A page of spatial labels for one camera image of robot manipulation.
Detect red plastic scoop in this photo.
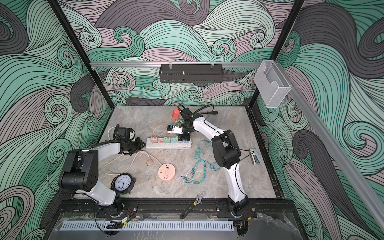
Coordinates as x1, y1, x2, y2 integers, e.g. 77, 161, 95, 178
172, 109, 180, 120

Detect small white silver box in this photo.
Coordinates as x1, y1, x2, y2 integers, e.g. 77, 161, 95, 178
249, 149, 262, 165

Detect black wall tray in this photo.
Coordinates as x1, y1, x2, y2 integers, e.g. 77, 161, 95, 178
159, 64, 224, 86

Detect adjustable wrench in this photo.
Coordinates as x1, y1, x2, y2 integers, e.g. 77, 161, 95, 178
180, 193, 204, 219

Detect pink usb charger plug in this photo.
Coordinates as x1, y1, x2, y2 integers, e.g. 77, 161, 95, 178
150, 137, 159, 144

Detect aluminium rail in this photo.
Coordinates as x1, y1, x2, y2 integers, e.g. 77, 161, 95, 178
275, 62, 384, 230
90, 61, 261, 69

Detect round pink socket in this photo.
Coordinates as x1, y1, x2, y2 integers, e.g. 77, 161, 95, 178
158, 163, 176, 182

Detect aluminium rail back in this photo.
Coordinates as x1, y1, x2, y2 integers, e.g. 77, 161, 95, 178
90, 61, 261, 69

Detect teal usb cable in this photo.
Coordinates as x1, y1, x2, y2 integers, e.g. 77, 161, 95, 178
180, 158, 221, 184

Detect aluminium rail right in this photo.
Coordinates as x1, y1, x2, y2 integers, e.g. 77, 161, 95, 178
275, 62, 384, 230

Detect pink round plug with cord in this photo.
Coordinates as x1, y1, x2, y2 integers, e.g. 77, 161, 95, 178
100, 149, 164, 177

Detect white multicolour power strip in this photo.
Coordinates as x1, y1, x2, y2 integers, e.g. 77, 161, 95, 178
146, 137, 193, 150

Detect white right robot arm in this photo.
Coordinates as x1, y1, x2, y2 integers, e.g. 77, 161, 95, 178
177, 104, 249, 217

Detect white slotted cable duct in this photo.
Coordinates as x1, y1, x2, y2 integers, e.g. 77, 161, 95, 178
60, 221, 235, 232

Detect light green charger plug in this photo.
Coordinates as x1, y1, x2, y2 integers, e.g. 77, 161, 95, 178
164, 137, 171, 144
171, 137, 179, 144

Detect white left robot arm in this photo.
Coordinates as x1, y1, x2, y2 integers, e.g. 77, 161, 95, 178
58, 125, 146, 214

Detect clear plastic wall holder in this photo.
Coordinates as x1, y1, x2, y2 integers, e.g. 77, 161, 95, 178
254, 60, 292, 108

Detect black alarm clock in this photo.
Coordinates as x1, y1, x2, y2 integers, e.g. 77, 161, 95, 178
111, 173, 136, 195

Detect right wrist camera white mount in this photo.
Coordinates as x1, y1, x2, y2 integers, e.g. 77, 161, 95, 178
167, 125, 183, 135

